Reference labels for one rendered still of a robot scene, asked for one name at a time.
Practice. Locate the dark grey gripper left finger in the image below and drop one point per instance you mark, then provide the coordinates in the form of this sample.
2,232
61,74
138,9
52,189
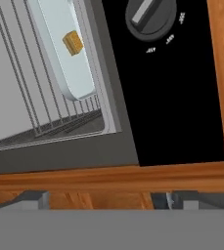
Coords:
32,199

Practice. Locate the golden brown cake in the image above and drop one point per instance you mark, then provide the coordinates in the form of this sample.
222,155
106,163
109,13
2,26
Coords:
73,42

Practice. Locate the dark grey oven knob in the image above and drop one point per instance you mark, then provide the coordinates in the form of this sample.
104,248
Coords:
151,19

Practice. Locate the black and grey oven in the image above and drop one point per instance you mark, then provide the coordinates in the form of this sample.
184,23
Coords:
169,97

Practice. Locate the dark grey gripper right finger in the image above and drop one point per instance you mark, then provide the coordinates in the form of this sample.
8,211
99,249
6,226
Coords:
188,200

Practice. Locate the pale blue baking tray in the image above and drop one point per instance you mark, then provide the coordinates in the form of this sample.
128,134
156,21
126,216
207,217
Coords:
64,49

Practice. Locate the wooden cupboard frame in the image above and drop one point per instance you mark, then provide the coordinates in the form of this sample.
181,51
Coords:
116,179

